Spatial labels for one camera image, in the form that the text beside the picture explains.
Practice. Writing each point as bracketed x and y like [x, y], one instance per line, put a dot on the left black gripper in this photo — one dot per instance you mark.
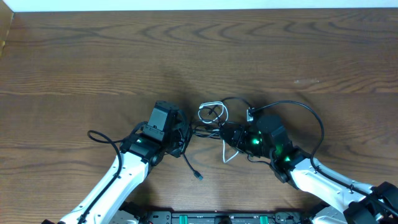
[181, 137]

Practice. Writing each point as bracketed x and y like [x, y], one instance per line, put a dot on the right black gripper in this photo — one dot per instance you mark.
[230, 135]

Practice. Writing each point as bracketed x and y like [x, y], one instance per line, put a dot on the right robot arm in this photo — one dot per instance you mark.
[344, 200]

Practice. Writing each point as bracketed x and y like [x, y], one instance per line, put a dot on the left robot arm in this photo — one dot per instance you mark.
[166, 132]

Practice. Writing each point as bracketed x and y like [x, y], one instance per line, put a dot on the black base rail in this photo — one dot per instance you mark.
[224, 217]

